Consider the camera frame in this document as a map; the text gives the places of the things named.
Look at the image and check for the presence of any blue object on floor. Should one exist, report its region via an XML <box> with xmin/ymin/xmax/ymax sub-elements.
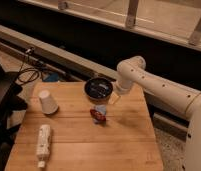
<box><xmin>44</xmin><ymin>73</ymin><xmax>59</xmax><ymax>82</ymax></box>

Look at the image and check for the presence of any white paper cup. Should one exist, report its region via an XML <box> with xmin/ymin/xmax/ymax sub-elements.
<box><xmin>38</xmin><ymin>90</ymin><xmax>59</xmax><ymax>115</ymax></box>

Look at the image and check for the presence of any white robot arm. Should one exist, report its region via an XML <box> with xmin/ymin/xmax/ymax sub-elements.
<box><xmin>115</xmin><ymin>56</ymin><xmax>201</xmax><ymax>171</ymax></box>

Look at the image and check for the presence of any black round bowl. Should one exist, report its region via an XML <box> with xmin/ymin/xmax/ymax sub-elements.
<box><xmin>84</xmin><ymin>77</ymin><xmax>113</xmax><ymax>100</ymax></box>

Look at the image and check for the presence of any red blue toy car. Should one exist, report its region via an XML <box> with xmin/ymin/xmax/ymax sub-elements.
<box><xmin>90</xmin><ymin>105</ymin><xmax>106</xmax><ymax>124</ymax></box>

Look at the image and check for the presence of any black cable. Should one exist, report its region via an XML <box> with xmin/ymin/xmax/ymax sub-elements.
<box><xmin>16</xmin><ymin>46</ymin><xmax>48</xmax><ymax>84</ymax></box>

